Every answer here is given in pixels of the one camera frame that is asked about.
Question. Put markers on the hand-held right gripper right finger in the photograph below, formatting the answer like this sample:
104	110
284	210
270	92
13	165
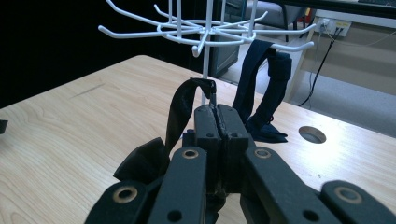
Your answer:
232	130

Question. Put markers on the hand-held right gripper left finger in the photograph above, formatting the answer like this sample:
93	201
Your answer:
207	127

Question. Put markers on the dark cabinet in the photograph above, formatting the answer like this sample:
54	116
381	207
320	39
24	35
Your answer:
222	59

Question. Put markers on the grey chair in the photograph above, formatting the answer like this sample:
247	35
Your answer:
277	15

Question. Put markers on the white wall power strip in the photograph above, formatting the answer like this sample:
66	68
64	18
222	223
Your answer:
333	25

